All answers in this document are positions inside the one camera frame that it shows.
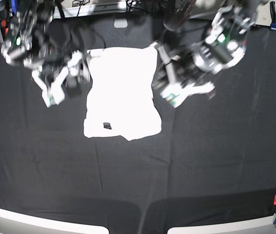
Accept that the black red cable bundle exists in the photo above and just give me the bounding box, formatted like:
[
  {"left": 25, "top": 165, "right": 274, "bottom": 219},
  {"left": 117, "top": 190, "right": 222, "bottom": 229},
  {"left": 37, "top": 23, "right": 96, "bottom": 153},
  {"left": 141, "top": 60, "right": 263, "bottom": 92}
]
[{"left": 163, "top": 0, "right": 195, "bottom": 31}]

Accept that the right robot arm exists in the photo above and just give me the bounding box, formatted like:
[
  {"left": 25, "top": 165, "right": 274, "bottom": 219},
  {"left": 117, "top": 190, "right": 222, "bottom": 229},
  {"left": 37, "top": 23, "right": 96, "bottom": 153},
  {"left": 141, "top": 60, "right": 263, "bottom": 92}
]
[{"left": 1, "top": 0, "right": 96, "bottom": 101}]

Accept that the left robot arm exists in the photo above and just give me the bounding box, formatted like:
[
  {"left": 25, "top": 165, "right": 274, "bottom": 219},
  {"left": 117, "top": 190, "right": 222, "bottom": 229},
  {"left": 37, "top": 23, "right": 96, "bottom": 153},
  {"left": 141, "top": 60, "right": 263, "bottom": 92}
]
[{"left": 152, "top": 0, "right": 261, "bottom": 89}]

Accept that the left orange black clamp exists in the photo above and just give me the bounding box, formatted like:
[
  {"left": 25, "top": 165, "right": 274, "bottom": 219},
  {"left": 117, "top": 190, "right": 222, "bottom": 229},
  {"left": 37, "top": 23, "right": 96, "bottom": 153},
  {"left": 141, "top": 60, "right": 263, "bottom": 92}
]
[{"left": 0, "top": 19, "right": 10, "bottom": 44}]

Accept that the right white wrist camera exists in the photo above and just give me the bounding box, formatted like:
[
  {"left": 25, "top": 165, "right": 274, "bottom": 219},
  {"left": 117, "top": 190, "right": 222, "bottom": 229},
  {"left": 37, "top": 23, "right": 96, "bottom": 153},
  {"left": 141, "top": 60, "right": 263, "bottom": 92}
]
[{"left": 32, "top": 51, "right": 84, "bottom": 109}]

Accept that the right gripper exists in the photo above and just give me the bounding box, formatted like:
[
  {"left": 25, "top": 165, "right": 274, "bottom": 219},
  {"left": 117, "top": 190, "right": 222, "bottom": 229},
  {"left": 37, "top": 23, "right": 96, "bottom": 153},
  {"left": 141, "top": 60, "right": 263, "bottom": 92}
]
[{"left": 32, "top": 50, "right": 91, "bottom": 98}]

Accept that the white printed t-shirt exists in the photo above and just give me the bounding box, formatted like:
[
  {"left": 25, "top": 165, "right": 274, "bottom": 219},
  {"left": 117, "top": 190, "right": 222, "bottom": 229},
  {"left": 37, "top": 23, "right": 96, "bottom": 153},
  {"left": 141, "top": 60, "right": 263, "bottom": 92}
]
[{"left": 83, "top": 47, "right": 162, "bottom": 141}]

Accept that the left blue clamp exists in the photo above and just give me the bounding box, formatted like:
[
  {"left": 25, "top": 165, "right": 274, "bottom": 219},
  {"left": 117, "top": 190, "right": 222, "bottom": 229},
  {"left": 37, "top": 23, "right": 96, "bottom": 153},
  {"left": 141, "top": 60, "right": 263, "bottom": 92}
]
[{"left": 9, "top": 0, "right": 18, "bottom": 16}]

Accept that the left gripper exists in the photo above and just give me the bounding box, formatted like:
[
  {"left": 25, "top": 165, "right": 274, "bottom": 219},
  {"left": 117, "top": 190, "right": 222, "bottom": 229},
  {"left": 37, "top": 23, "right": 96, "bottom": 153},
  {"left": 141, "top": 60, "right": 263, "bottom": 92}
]
[{"left": 152, "top": 43, "right": 215, "bottom": 90}]

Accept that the grey camera mount base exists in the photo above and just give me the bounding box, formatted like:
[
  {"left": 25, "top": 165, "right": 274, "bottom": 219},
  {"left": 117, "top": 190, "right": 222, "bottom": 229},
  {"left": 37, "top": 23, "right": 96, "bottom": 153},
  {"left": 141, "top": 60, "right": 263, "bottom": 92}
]
[{"left": 114, "top": 16, "right": 128, "bottom": 29}]

